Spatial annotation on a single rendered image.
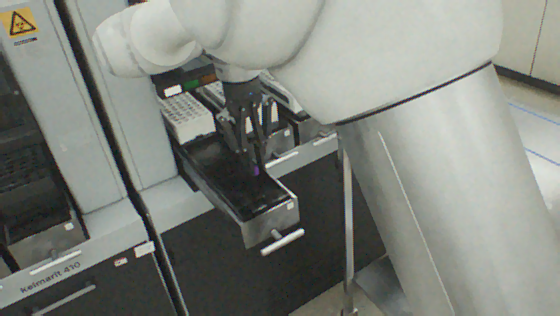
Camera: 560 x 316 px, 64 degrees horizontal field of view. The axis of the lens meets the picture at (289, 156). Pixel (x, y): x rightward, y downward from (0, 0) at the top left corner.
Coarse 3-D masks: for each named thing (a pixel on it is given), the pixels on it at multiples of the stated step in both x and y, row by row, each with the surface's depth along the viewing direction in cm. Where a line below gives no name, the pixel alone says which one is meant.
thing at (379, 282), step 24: (528, 120) 107; (552, 120) 106; (528, 144) 99; (552, 144) 98; (552, 168) 92; (552, 192) 86; (552, 216) 81; (384, 264) 144; (360, 288) 139; (384, 288) 137; (384, 312) 131; (408, 312) 129
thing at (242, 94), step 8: (256, 80) 88; (224, 88) 89; (232, 88) 87; (240, 88) 87; (248, 88) 87; (256, 88) 89; (224, 96) 90; (232, 96) 88; (240, 96) 88; (248, 96) 88; (256, 96) 93; (224, 104) 91; (232, 104) 90; (240, 104) 91; (248, 104) 92; (232, 112) 91; (248, 112) 93
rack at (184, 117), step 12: (156, 96) 127; (180, 96) 126; (168, 108) 120; (180, 108) 121; (192, 108) 119; (204, 108) 118; (168, 120) 116; (180, 120) 114; (192, 120) 114; (204, 120) 115; (180, 132) 113; (192, 132) 114; (204, 132) 116
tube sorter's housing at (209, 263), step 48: (96, 0) 88; (96, 96) 106; (144, 96) 102; (144, 144) 107; (336, 144) 131; (144, 192) 113; (192, 192) 111; (336, 192) 140; (192, 240) 116; (240, 240) 126; (336, 240) 152; (192, 288) 124; (240, 288) 135; (288, 288) 149
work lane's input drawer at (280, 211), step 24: (192, 144) 114; (216, 144) 115; (192, 168) 107; (216, 168) 106; (240, 168) 105; (216, 192) 99; (240, 192) 98; (264, 192) 97; (288, 192) 94; (240, 216) 90; (264, 216) 91; (288, 216) 95; (288, 240) 92
